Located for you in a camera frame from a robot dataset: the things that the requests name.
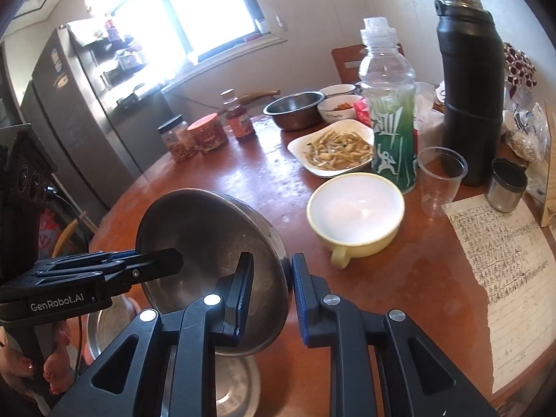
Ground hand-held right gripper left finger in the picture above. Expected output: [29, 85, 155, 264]
[52, 252, 255, 417]

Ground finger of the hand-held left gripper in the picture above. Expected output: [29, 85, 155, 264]
[37, 250, 136, 274]
[37, 247, 184, 289]

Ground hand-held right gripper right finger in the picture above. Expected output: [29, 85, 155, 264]
[291, 253, 500, 417]

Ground deep steel bowl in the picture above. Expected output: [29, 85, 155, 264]
[136, 189, 291, 357]

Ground wide steel bowl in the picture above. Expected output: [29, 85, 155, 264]
[84, 295, 261, 417]

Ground yellow bowl with handle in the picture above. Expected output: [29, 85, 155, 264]
[306, 173, 406, 269]

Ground person's left hand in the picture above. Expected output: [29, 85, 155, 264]
[0, 321, 72, 396]

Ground red patterned cloth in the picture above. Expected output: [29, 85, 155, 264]
[38, 209, 58, 250]

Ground yellow wooden chair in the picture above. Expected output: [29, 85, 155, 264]
[52, 215, 90, 258]

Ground grey refrigerator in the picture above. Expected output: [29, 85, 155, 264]
[19, 26, 174, 213]

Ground clear jar with black lid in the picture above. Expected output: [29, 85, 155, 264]
[157, 115, 197, 163]

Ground red tin can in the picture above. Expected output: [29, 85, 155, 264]
[188, 113, 229, 154]

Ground white plate with food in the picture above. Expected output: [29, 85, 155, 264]
[287, 122, 375, 178]

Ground brown sauce bottle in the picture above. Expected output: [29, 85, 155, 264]
[221, 89, 256, 140]

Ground kitchen storage rack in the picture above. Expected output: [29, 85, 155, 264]
[65, 13, 170, 109]

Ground clear plastic cup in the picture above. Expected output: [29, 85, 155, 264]
[418, 147, 468, 219]

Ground green drink bottle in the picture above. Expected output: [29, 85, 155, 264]
[358, 17, 418, 195]

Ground white ceramic bowl with food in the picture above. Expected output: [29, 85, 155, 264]
[317, 94, 363, 123]

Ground red packet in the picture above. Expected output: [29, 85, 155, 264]
[354, 100, 373, 128]

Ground wooden chair with curved back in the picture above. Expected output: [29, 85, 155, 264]
[241, 90, 281, 104]

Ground handwritten paper sheet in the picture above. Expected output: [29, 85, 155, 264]
[443, 193, 556, 396]

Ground small steel cup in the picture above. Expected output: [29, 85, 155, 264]
[485, 157, 528, 213]

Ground wooden chair with cutout back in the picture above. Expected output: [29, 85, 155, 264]
[331, 44, 404, 84]

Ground black thermos flask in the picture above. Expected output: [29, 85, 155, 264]
[434, 0, 507, 187]

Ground window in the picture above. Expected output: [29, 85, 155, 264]
[82, 0, 288, 74]

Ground clear plastic bag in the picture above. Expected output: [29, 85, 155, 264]
[504, 100, 549, 163]

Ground dotted cloth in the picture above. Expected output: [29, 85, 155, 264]
[503, 42, 539, 92]

